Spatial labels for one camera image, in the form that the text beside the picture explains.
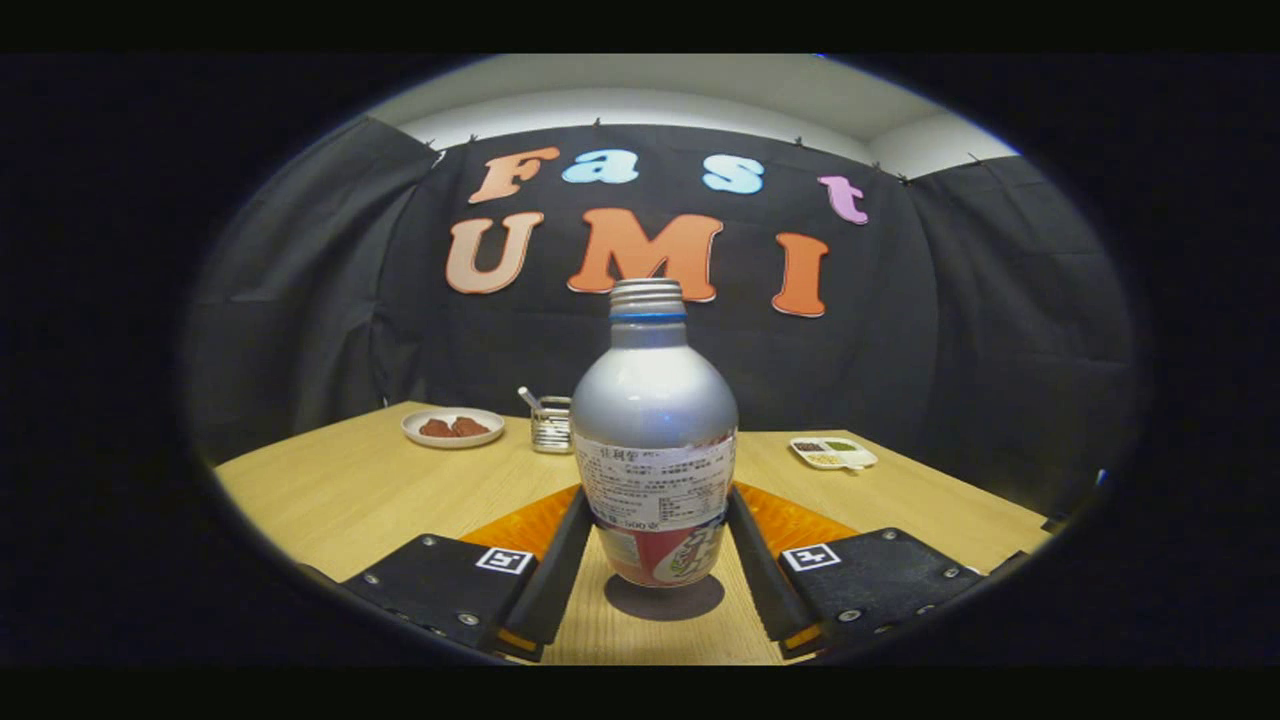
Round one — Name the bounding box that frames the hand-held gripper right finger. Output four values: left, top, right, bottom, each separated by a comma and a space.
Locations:
725, 483, 1031, 661

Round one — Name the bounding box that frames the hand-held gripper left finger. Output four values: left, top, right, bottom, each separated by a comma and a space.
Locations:
340, 485, 596, 663

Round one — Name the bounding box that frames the brown round coaster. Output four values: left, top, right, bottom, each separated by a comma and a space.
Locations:
604, 572, 725, 622

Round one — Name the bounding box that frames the silver juice bottle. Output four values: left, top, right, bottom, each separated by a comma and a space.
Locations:
570, 278, 740, 589

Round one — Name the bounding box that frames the white divided tray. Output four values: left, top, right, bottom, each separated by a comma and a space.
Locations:
788, 435, 879, 472

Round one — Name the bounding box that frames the metal mesh holder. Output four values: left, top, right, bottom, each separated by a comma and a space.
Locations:
517, 386, 574, 455

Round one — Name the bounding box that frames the white plate with red food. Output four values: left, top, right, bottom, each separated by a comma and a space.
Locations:
401, 407, 506, 449

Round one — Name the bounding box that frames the wooden table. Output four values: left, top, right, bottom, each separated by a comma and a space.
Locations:
213, 400, 1053, 666

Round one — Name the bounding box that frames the black backdrop cloth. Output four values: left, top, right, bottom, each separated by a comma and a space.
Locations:
185, 115, 1136, 521

